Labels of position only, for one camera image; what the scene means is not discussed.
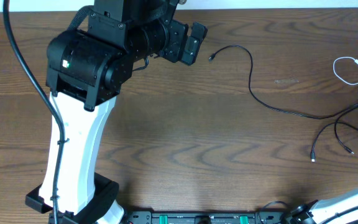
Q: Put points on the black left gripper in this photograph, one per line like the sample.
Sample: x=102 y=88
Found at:
x=179 y=48

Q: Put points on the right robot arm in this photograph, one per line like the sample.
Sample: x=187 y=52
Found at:
x=337 y=210

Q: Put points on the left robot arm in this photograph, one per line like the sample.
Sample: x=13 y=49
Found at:
x=87 y=65

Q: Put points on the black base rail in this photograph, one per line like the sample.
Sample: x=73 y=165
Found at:
x=144 y=217

